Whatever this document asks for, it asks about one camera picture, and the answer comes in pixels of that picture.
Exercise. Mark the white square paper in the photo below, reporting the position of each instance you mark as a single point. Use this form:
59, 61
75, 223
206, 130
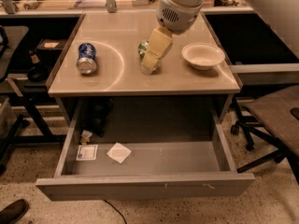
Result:
119, 153

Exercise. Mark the black side desk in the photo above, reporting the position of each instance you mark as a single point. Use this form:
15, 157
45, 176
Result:
11, 37

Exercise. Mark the green soda can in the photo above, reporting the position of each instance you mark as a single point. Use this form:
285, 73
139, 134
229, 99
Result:
142, 49

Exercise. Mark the black office chair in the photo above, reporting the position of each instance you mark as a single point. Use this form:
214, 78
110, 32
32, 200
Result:
273, 118

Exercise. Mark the blue soda can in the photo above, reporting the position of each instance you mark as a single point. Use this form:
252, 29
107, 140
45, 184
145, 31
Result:
86, 63

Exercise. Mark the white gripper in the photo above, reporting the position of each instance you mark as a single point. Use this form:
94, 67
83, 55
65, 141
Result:
177, 16

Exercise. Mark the white bowl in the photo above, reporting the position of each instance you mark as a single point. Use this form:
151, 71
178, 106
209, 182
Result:
202, 56

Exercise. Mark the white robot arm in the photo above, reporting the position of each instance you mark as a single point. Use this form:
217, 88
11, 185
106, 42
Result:
174, 17

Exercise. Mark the crumpled paper scrap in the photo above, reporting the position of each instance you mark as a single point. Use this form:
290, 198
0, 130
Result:
85, 137

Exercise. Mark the blue-bordered label card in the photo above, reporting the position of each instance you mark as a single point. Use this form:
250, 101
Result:
86, 153

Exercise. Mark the black shoe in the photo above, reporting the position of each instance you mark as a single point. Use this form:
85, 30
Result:
14, 212

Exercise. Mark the open grey drawer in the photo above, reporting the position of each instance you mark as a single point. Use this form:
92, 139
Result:
178, 149

